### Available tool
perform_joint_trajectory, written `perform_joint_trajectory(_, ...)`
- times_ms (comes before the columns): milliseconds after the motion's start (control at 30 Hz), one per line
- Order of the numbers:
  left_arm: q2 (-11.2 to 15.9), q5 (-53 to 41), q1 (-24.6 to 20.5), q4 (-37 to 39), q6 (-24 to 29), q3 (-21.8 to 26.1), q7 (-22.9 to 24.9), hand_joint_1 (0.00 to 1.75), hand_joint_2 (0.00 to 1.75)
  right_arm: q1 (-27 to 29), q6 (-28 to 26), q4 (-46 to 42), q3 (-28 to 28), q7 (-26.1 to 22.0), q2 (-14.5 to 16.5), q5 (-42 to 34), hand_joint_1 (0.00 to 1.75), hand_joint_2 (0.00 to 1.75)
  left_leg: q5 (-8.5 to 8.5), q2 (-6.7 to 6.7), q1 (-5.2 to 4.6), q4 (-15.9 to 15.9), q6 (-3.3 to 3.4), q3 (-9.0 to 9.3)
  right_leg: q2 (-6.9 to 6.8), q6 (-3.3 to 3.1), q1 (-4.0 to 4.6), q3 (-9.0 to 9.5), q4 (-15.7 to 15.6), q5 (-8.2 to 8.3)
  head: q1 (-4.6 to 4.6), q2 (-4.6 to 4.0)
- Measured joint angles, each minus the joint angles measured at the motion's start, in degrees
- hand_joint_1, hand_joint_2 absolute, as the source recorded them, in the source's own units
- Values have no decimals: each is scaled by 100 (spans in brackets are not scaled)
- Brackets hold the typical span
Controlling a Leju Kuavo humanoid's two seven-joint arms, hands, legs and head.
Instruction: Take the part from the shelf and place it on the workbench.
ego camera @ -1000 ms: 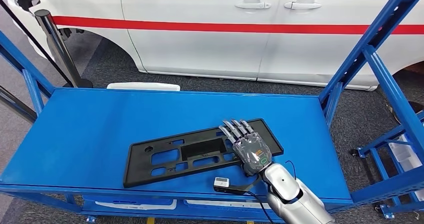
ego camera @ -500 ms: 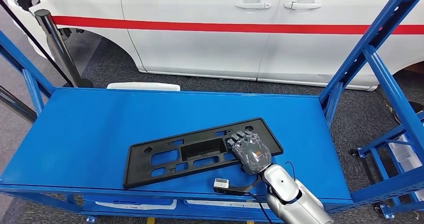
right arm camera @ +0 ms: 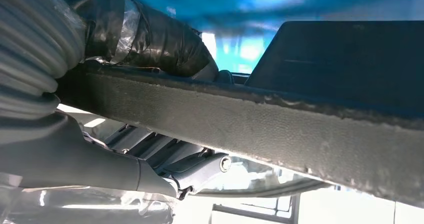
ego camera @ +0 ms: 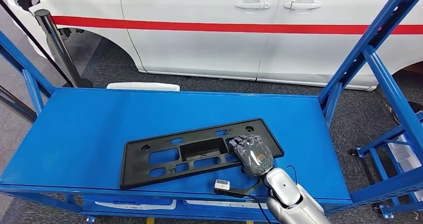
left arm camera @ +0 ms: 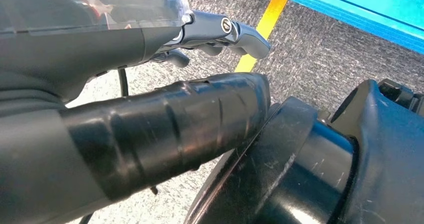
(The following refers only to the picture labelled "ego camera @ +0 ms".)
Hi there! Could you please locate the black thin rod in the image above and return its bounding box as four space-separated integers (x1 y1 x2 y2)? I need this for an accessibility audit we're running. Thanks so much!
0 0 74 87

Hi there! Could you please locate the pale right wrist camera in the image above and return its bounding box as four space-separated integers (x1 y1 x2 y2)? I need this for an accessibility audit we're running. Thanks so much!
213 179 263 199

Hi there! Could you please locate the blue metal shelf rack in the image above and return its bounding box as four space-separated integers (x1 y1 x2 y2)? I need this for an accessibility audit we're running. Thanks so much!
0 0 423 224
351 111 423 221

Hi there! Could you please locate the dark grey metal bar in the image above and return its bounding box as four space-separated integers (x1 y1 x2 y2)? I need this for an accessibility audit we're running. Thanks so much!
0 85 37 123

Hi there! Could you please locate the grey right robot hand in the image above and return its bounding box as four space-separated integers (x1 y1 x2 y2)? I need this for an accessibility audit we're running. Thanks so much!
228 134 275 178

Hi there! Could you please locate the white car red stripe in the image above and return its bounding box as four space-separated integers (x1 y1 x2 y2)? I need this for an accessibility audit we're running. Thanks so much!
6 0 423 92

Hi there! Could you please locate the black plastic plate bracket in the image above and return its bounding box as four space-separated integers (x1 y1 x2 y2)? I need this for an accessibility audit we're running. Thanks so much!
119 118 285 191

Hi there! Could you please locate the white plastic bin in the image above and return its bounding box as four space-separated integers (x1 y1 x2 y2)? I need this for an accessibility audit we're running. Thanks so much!
184 200 269 210
106 82 181 92
387 134 423 175
95 200 178 211

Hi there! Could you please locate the black stanchion pole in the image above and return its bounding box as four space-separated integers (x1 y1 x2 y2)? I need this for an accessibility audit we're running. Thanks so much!
34 9 94 89

